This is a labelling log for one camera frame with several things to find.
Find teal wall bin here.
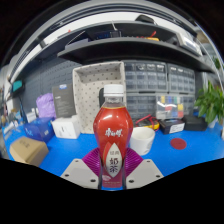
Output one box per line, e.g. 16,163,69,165
11,79,24,93

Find dark blue box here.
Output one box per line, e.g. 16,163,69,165
93,29,123,41

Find white carton box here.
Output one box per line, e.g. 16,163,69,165
50,114,82,140

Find white shelf unit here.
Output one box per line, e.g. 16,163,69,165
199,31,224,84

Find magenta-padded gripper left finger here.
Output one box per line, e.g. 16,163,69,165
60,147,103,190

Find black wall shelf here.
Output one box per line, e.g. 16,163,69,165
57,36,214,74
8,13,201,84

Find black flat case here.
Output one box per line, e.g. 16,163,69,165
181,114,209,132

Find flat round red coaster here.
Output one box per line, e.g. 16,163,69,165
169,137,188,151

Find clear organiser box coloured parts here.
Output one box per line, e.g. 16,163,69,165
155,94,186,120

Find brown cardboard box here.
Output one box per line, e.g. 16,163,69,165
9,135,50,168

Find red drink bottle white cap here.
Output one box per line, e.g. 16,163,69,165
92,83,134,190

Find purple plastic bag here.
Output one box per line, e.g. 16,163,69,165
35,92,57,119

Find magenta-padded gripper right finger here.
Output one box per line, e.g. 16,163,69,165
123,147,165,190

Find blue carton box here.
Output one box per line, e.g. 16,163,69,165
23,116,56,144

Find white cup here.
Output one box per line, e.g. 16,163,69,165
129,126,156,157

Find green potted plant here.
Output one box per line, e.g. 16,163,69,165
193,79,224,129

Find beige perforated tray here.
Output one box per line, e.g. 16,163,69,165
72,61,128,135

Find dark grey upright package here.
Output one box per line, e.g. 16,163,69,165
51,83,77,119

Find grey small-parts drawer cabinet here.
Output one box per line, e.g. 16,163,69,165
123,60,168,94
125,92,158,120
182,95,196,117
167,63,197,95

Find yellow multimeter with red leads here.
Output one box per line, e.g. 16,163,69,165
134,114,160,131

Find yellow and red tool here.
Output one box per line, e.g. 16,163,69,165
138,30,160,42

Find grey oscilloscope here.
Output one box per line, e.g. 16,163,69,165
176,31,204,56

